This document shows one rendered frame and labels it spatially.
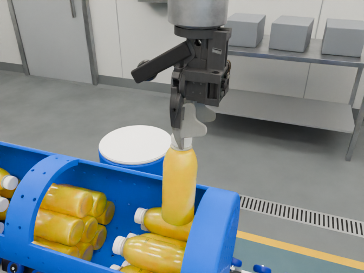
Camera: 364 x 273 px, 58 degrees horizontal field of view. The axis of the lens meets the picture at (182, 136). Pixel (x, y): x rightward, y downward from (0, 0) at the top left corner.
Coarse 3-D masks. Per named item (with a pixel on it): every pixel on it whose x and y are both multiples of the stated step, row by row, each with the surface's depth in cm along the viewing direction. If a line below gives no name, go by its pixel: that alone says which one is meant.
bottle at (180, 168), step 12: (168, 156) 61; (180, 156) 60; (192, 156) 61; (168, 168) 61; (180, 168) 60; (192, 168) 61; (168, 180) 62; (180, 180) 61; (192, 180) 62; (168, 192) 63; (180, 192) 62; (192, 192) 63; (168, 204) 63; (180, 204) 63; (192, 204) 65; (168, 216) 64; (180, 216) 64; (192, 216) 66
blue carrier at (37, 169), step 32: (0, 160) 105; (32, 160) 99; (64, 160) 80; (32, 192) 72; (128, 192) 93; (160, 192) 88; (224, 192) 71; (32, 224) 71; (128, 224) 93; (192, 224) 63; (224, 224) 62; (0, 256) 79; (32, 256) 72; (64, 256) 68; (96, 256) 89; (192, 256) 60; (224, 256) 66
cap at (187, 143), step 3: (171, 135) 61; (171, 138) 61; (186, 138) 60; (189, 138) 60; (171, 141) 61; (174, 141) 60; (186, 141) 60; (189, 141) 60; (174, 144) 60; (186, 144) 60; (189, 144) 61
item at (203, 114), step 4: (184, 100) 59; (188, 100) 59; (196, 104) 60; (200, 104) 60; (204, 104) 59; (196, 108) 60; (200, 108) 60; (204, 108) 60; (208, 108) 60; (196, 112) 61; (200, 112) 61; (204, 112) 60; (208, 112) 60; (212, 112) 60; (196, 116) 61; (200, 116) 61; (204, 116) 61; (208, 116) 61; (212, 116) 60; (200, 120) 62; (204, 120) 61; (208, 120) 61; (212, 120) 61
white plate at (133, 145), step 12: (120, 132) 132; (132, 132) 132; (144, 132) 132; (156, 132) 132; (108, 144) 124; (120, 144) 124; (132, 144) 124; (144, 144) 124; (156, 144) 124; (168, 144) 124; (108, 156) 117; (120, 156) 117; (132, 156) 117; (144, 156) 117; (156, 156) 117
